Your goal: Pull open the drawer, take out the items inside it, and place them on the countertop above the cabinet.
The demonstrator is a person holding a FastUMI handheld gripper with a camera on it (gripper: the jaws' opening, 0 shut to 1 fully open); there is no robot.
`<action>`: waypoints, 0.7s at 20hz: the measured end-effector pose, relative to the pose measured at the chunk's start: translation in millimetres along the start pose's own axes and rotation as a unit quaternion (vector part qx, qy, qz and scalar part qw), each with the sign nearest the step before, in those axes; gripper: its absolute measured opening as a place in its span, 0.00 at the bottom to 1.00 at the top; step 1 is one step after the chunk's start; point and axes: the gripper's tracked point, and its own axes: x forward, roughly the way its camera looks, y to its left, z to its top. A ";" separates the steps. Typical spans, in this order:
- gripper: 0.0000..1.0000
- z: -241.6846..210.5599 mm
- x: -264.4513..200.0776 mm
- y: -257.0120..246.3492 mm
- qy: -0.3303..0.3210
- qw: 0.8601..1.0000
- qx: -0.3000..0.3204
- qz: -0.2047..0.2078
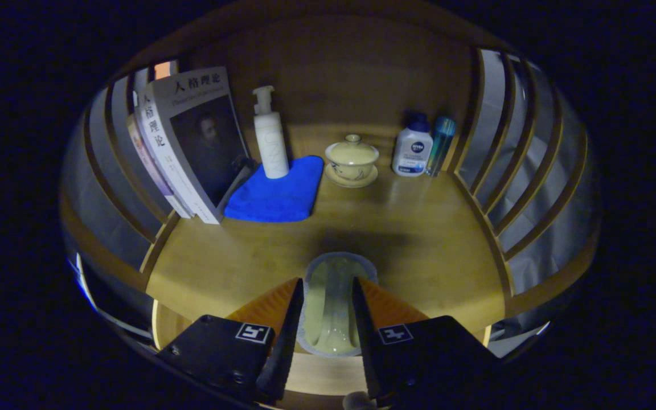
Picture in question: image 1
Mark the blue folded cloth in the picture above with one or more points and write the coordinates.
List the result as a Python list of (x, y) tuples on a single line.
[(277, 196)]

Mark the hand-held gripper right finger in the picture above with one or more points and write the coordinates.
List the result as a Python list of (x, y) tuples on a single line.
[(365, 341)]

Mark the large white book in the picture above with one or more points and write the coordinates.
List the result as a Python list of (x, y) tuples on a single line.
[(208, 142)]

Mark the thin white book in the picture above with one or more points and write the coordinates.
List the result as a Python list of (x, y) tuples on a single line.
[(139, 117)]

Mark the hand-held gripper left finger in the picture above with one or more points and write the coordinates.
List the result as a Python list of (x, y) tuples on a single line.
[(287, 341)]

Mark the white bottle with blue cap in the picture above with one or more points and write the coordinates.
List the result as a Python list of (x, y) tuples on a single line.
[(411, 151)]

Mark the wooden countertop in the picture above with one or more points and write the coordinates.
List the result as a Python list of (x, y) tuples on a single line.
[(419, 239)]

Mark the white pump bottle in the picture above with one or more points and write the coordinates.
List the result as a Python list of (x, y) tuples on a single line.
[(271, 142)]

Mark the lidded ceramic tea cup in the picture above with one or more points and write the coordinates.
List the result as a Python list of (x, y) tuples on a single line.
[(352, 159)]

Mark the teal bottle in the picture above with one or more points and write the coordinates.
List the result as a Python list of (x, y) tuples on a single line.
[(441, 142)]

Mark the purple book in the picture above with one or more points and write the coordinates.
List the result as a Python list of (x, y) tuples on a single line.
[(146, 162)]

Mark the wooden cabinet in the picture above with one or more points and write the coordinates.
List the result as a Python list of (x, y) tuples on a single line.
[(351, 74)]

